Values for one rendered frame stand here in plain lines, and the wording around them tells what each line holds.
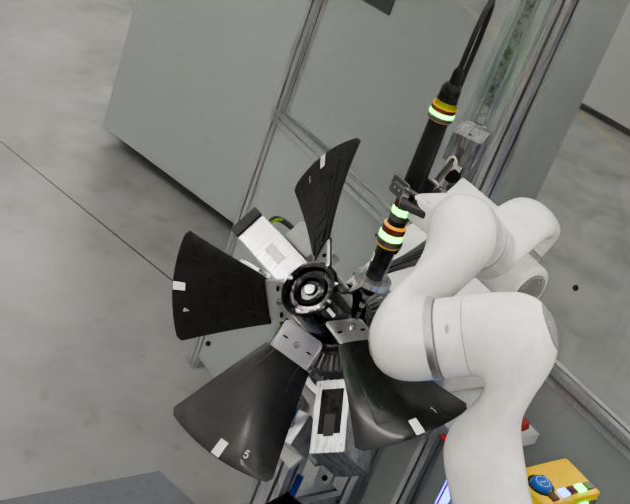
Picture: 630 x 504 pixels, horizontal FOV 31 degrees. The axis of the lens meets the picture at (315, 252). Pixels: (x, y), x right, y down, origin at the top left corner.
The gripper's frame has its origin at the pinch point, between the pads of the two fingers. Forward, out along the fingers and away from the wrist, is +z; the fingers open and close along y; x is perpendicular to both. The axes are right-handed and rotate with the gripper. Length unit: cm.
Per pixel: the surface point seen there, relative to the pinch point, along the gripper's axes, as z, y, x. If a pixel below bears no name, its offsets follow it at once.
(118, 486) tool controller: -31, -65, -27
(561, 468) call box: -34, 33, -43
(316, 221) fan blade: 26.4, 6.7, -24.7
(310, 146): 107, 70, -52
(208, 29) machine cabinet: 247, 122, -77
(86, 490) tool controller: -30, -70, -27
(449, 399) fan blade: -21.6, 7.3, -31.7
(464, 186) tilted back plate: 24, 43, -15
